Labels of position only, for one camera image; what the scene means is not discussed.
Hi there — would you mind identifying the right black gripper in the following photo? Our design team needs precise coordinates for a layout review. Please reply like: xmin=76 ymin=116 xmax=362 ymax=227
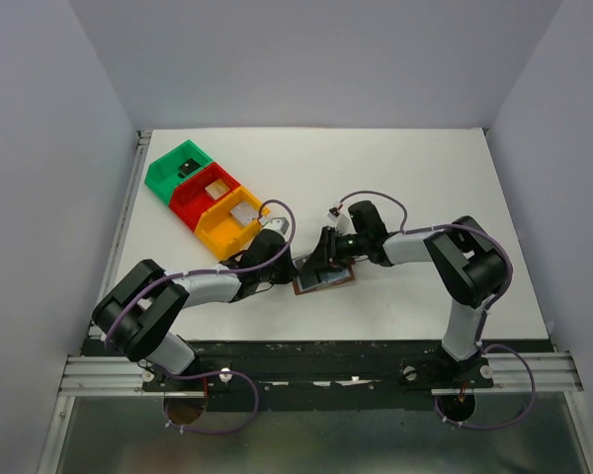
xmin=301 ymin=226 xmax=368 ymax=276

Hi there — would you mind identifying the brown leather card holder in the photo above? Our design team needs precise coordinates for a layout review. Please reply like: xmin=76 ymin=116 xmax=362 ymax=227
xmin=293 ymin=256 xmax=355 ymax=295

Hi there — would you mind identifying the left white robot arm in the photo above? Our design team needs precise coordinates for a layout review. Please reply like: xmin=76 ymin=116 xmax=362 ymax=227
xmin=91 ymin=226 xmax=297 ymax=390

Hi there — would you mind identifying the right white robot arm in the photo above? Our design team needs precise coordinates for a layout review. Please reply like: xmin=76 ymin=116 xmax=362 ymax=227
xmin=299 ymin=200 xmax=513 ymax=387

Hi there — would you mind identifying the silver card in yellow bin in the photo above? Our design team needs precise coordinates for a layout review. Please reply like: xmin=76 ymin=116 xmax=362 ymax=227
xmin=230 ymin=200 xmax=258 ymax=228

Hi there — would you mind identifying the gold card in red bin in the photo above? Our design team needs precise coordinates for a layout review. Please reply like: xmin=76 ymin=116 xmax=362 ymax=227
xmin=205 ymin=180 xmax=230 ymax=200

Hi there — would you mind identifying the black card in green bin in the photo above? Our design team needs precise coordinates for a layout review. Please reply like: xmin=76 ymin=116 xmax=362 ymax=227
xmin=178 ymin=159 xmax=202 ymax=179

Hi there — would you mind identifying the yellow plastic bin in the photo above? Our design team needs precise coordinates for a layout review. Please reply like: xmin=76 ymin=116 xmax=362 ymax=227
xmin=194 ymin=186 xmax=261 ymax=260

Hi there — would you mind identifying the red plastic bin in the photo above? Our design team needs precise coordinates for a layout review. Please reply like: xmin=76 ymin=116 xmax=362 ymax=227
xmin=169 ymin=162 xmax=240 ymax=232

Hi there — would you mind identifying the green plastic bin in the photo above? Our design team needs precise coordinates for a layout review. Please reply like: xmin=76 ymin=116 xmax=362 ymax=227
xmin=144 ymin=140 xmax=212 ymax=205

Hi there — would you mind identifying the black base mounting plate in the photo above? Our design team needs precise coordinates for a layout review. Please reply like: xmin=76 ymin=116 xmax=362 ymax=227
xmin=61 ymin=340 xmax=565 ymax=413

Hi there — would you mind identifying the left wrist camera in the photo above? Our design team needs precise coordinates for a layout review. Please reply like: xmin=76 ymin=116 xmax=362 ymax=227
xmin=262 ymin=217 xmax=290 ymax=238

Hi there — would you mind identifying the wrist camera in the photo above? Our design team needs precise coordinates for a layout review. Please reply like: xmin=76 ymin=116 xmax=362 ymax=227
xmin=262 ymin=217 xmax=290 ymax=238
xmin=327 ymin=201 xmax=352 ymax=235

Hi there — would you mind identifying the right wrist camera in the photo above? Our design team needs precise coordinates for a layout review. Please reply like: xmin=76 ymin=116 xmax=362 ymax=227
xmin=327 ymin=201 xmax=352 ymax=235

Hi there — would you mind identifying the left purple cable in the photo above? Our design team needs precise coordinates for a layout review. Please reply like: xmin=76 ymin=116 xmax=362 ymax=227
xmin=103 ymin=198 xmax=297 ymax=435

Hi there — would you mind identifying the aluminium rail frame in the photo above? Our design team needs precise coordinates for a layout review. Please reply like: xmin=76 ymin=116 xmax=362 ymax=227
xmin=34 ymin=129 xmax=153 ymax=474

